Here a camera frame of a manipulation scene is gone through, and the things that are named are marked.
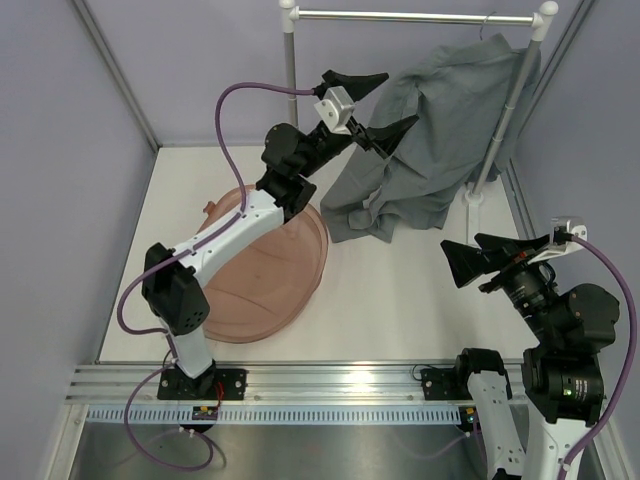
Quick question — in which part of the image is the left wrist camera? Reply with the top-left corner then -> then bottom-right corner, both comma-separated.
314,86 -> 355,137

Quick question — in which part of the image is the aluminium mounting rail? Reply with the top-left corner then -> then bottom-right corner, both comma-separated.
64,363 -> 531,407

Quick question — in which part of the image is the clothes rack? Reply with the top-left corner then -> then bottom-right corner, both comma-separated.
277,0 -> 560,236

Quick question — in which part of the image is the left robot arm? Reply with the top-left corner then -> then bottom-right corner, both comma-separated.
141,70 -> 417,401

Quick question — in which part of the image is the grey shirt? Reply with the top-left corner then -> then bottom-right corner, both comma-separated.
320,34 -> 525,243

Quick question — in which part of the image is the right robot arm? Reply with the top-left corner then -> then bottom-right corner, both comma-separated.
441,222 -> 620,479

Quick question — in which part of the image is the hanger with metal hook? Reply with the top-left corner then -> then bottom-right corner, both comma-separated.
478,10 -> 497,42

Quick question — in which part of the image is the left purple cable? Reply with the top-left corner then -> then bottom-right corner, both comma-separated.
115,81 -> 326,471

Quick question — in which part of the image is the pink plastic basin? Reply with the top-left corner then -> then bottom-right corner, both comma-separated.
198,185 -> 328,344

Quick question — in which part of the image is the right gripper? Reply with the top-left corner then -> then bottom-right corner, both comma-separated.
443,231 -> 562,346

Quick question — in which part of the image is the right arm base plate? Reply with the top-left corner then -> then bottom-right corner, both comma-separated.
411,364 -> 471,401

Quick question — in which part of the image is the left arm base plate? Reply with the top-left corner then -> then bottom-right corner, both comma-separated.
157,366 -> 247,401

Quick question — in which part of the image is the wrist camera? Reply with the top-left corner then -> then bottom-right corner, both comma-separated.
529,216 -> 587,264
314,86 -> 355,137

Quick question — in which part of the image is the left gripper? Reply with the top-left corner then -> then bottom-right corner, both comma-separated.
296,72 -> 415,179

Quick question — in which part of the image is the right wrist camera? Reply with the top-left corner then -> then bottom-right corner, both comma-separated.
529,216 -> 587,264

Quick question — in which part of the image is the white slotted cable duct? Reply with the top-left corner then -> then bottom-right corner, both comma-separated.
86,404 -> 461,425

